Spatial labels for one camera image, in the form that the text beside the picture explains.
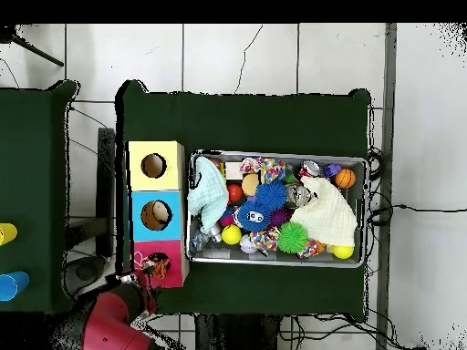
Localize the orange striped tiger plush toy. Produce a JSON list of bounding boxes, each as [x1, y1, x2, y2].
[[133, 250, 171, 281]]

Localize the light blue quilted cloth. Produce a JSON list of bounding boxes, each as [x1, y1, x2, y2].
[[187, 156, 230, 234]]

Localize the wooden box with three holes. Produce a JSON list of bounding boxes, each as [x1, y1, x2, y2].
[[125, 140, 191, 289]]

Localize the black metal stand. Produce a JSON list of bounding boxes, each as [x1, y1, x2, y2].
[[65, 127, 116, 258]]

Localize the blue spiky ball with eyes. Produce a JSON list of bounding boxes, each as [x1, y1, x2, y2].
[[236, 199, 274, 233]]

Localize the red rubber ball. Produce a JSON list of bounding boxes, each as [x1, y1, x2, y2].
[[226, 183, 244, 204]]

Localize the blue cylinder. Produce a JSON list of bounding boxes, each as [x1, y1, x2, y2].
[[0, 271, 31, 303]]

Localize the green spiky rubber ball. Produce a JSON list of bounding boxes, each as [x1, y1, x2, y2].
[[276, 221, 310, 254]]

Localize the yellow cylinder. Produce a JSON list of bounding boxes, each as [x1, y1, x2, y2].
[[0, 222, 18, 246]]

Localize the blue spiky rubber ball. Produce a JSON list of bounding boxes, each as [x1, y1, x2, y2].
[[254, 180, 289, 211]]

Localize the colourful patterned cloth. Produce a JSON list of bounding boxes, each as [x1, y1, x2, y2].
[[239, 157, 286, 184]]

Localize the dark green table cloth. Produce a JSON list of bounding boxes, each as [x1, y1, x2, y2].
[[0, 79, 83, 316], [115, 79, 372, 322]]

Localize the cream quilted cloth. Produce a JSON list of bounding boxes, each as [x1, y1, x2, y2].
[[290, 175, 358, 248]]

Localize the yellow ball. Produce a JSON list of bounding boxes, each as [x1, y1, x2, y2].
[[330, 244, 355, 261]]

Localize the red soda can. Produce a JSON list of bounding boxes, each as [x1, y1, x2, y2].
[[298, 160, 322, 179]]

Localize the orange toy basketball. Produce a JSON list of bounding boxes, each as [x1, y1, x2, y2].
[[334, 168, 357, 190]]

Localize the black tripod leg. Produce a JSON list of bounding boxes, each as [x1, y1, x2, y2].
[[0, 24, 65, 67]]

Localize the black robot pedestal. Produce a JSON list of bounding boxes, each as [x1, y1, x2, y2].
[[194, 314, 280, 350]]

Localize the silver wire mesh bin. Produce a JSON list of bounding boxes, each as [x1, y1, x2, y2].
[[187, 149, 368, 269]]

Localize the black power cable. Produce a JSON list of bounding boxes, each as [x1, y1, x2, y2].
[[368, 203, 467, 225]]

